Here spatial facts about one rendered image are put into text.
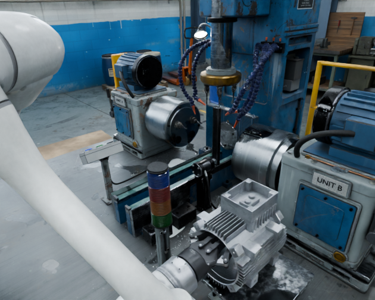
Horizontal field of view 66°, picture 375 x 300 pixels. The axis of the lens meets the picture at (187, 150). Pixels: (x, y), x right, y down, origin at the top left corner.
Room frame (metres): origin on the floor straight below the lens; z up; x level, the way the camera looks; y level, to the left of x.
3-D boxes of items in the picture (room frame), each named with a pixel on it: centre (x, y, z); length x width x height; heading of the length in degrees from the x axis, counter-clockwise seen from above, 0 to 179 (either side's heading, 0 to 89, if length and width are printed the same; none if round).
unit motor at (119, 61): (1.71, 0.32, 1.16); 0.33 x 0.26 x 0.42; 41
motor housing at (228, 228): (0.61, -0.13, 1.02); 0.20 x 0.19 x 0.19; 132
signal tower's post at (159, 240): (0.67, 0.08, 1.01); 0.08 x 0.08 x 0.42; 41
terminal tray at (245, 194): (0.63, -0.16, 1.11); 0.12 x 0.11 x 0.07; 132
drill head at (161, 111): (1.52, 0.11, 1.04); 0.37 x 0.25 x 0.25; 41
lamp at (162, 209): (0.67, 0.08, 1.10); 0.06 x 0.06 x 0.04
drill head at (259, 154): (1.00, -0.34, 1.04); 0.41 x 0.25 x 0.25; 41
